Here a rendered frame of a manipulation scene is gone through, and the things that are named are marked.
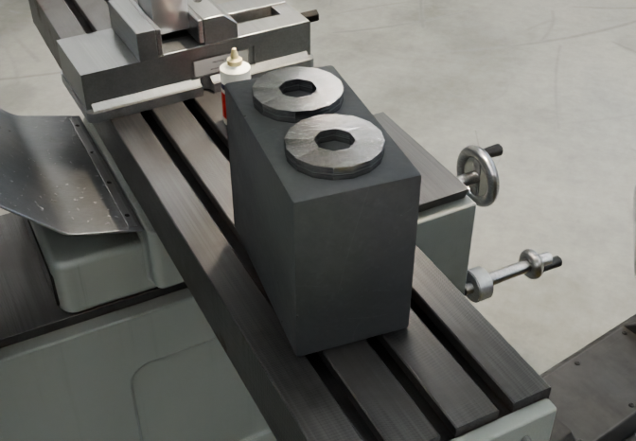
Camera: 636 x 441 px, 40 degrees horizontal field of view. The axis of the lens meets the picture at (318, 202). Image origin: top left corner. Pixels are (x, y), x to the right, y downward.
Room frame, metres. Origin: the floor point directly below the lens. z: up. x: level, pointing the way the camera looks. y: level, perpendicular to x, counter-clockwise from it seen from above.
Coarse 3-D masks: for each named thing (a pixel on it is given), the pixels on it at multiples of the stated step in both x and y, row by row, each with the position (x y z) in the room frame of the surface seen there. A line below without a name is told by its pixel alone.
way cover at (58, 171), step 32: (32, 128) 1.09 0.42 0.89; (64, 128) 1.11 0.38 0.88; (0, 160) 0.93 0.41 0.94; (32, 160) 0.99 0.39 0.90; (64, 160) 1.02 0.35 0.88; (96, 160) 1.03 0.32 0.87; (0, 192) 0.84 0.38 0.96; (32, 192) 0.89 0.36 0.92; (64, 192) 0.93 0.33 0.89; (96, 192) 0.95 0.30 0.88; (64, 224) 0.85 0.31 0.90; (96, 224) 0.87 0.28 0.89; (128, 224) 0.88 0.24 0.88
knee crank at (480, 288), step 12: (528, 252) 1.22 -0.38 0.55; (516, 264) 1.20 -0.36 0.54; (528, 264) 1.20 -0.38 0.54; (540, 264) 1.19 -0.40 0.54; (552, 264) 1.23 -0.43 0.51; (468, 276) 1.16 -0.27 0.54; (480, 276) 1.15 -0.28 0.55; (492, 276) 1.17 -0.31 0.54; (504, 276) 1.17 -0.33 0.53; (516, 276) 1.19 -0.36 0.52; (528, 276) 1.20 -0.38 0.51; (468, 288) 1.14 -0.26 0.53; (480, 288) 1.13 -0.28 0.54; (492, 288) 1.14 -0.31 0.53; (480, 300) 1.13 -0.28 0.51
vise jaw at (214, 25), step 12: (192, 0) 1.17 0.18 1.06; (204, 0) 1.17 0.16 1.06; (192, 12) 1.13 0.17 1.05; (204, 12) 1.13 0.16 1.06; (216, 12) 1.13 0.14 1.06; (192, 24) 1.12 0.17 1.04; (204, 24) 1.11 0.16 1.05; (216, 24) 1.12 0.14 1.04; (228, 24) 1.13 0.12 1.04; (192, 36) 1.13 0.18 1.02; (204, 36) 1.11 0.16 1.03; (216, 36) 1.12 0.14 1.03; (228, 36) 1.13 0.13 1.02
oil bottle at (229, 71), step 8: (232, 48) 1.02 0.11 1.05; (232, 56) 1.02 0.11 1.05; (224, 64) 1.02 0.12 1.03; (232, 64) 1.01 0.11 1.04; (240, 64) 1.02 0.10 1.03; (248, 64) 1.03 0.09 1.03; (224, 72) 1.01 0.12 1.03; (232, 72) 1.00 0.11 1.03; (240, 72) 1.01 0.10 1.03; (248, 72) 1.01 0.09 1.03; (224, 80) 1.01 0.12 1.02; (232, 80) 1.00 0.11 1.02; (224, 96) 1.01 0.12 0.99; (224, 104) 1.01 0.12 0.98; (224, 112) 1.01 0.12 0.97; (224, 120) 1.01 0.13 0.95
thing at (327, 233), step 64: (256, 128) 0.70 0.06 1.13; (320, 128) 0.68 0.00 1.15; (256, 192) 0.69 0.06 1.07; (320, 192) 0.60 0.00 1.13; (384, 192) 0.61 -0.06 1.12; (256, 256) 0.70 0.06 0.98; (320, 256) 0.59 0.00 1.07; (384, 256) 0.61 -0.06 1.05; (320, 320) 0.59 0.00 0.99; (384, 320) 0.61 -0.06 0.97
